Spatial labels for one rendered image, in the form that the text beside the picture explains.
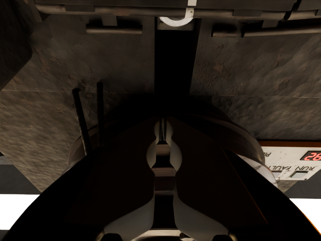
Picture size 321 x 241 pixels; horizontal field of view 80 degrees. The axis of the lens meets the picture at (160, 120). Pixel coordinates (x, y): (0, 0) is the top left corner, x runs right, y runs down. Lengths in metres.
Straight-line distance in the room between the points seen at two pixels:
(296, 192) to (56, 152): 8.95
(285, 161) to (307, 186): 8.98
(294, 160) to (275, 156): 0.07
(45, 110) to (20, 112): 0.06
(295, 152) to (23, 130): 0.71
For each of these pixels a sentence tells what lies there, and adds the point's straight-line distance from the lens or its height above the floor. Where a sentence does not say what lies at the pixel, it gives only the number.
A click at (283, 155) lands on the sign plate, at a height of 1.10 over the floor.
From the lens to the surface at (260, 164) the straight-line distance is 0.36.
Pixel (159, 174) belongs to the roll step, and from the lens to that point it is 0.31.
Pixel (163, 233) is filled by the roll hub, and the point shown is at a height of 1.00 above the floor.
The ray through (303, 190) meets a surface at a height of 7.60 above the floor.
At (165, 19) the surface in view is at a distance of 0.31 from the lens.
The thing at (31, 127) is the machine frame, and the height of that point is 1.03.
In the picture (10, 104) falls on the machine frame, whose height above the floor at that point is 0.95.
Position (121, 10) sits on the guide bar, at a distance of 0.18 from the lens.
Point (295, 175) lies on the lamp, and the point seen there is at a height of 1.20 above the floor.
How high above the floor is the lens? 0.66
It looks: 46 degrees up
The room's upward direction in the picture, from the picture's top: 178 degrees counter-clockwise
